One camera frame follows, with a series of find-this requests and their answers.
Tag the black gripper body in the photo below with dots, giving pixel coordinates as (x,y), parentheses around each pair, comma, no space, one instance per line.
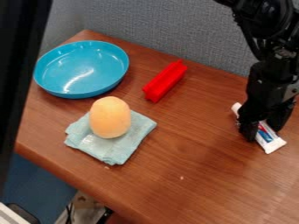
(272,84)

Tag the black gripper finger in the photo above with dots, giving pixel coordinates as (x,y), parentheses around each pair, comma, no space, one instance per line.
(248,130)
(280,114)

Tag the white toothpaste tube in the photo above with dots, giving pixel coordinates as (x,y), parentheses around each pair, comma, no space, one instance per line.
(267,138)

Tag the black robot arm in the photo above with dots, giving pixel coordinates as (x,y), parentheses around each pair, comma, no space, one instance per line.
(269,25)

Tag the blue plate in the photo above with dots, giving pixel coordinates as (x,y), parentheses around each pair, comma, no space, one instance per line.
(81,69)

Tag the red plastic block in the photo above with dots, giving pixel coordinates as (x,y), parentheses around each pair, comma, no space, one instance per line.
(161,83)

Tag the light blue folded cloth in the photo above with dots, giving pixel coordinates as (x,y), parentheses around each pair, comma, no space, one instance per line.
(115,150)

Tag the orange egg-shaped sponge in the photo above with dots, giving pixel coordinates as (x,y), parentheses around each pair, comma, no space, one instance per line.
(109,117)

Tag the beige object under table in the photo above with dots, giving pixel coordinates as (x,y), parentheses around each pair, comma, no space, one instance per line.
(87,210)

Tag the white object bottom left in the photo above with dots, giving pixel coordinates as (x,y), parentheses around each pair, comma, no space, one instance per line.
(8,217)

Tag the dark vertical post foreground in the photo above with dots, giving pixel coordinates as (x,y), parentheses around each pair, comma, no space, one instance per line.
(22,21)

